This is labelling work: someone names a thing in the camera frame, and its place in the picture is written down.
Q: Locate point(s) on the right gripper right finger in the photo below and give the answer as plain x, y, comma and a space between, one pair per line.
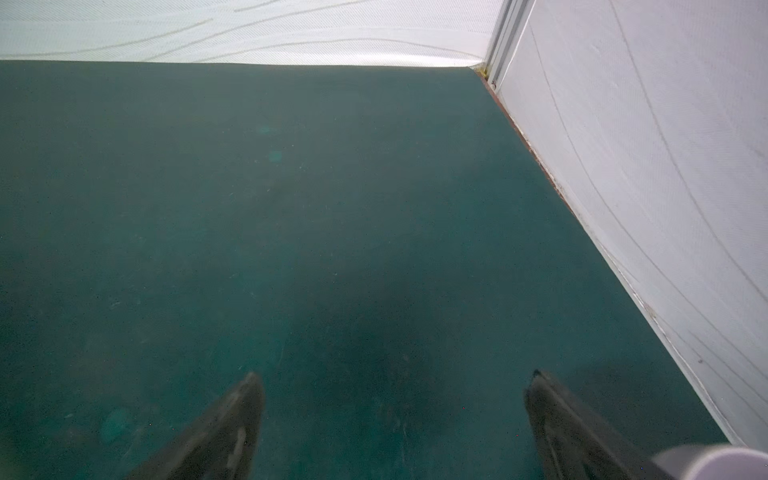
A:
574, 442

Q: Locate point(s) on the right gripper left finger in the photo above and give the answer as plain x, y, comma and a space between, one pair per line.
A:
219, 444

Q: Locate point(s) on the green table mat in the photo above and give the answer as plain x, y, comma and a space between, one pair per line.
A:
376, 243

